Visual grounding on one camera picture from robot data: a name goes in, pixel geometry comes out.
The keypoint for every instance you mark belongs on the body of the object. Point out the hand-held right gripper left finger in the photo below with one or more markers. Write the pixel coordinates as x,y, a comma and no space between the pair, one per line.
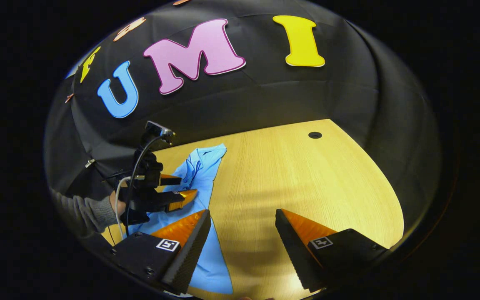
192,254

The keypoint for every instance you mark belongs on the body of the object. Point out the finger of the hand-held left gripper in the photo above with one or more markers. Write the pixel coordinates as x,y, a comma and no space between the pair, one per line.
179,198
170,180

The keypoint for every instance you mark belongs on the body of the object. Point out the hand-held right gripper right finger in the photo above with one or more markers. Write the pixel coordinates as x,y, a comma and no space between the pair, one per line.
292,254

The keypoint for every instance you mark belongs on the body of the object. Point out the light blue T-shirt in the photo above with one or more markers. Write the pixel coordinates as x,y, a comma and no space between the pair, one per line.
215,266

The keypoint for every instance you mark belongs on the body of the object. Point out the silver backdrop clip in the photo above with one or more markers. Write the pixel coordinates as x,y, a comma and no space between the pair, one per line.
90,163

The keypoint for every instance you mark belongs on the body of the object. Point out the copper backdrop clip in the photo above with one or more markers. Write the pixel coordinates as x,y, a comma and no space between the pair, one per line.
69,98

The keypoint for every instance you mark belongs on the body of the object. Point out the black backdrop cloth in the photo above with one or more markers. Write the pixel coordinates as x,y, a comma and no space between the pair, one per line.
265,96

